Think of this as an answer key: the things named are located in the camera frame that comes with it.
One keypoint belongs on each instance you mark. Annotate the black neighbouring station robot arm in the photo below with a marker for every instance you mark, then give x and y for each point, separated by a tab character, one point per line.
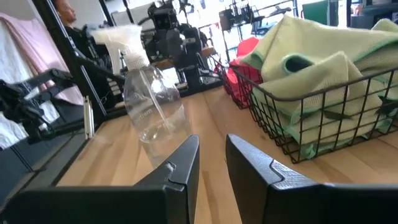
28	102

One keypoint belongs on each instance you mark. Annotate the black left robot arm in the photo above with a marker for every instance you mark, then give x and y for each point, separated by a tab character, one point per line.
196	74

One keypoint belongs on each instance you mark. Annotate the pink microfiber towel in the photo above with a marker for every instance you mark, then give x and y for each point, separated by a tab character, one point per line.
244	85
247	46

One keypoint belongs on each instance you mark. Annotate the black metal frame post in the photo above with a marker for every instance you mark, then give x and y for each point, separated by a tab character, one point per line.
71	59

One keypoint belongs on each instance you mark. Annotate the person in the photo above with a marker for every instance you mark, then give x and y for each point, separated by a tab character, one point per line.
71	18

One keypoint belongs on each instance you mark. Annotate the clear spray bottle white trigger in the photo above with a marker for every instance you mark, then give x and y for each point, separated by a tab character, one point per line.
149	105

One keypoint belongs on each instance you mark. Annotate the white hanging cloth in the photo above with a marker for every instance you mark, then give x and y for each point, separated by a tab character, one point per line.
12	77

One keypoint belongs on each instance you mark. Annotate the mint green microfiber towel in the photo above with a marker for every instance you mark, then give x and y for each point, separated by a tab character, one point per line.
311	40
326	77
339	129

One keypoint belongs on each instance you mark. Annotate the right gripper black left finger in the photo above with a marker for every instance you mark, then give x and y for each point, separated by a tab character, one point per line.
174	193

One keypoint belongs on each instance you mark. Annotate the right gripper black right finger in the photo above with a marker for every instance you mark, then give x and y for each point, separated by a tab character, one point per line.
258	193

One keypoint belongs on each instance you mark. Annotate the pink hanging cloth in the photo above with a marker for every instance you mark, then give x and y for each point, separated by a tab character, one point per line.
40	53

